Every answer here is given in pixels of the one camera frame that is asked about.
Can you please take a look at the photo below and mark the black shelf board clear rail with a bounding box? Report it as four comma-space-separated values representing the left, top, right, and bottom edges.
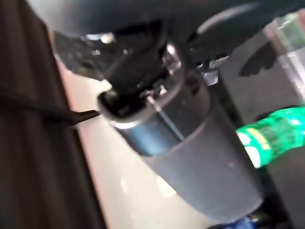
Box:
219, 14, 305, 229

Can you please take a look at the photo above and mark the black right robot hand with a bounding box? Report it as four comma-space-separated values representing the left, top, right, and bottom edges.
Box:
26, 0, 303, 224

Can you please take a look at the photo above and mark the green soda bottle yellow cap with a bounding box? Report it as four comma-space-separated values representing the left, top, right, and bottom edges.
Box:
235, 107, 305, 169

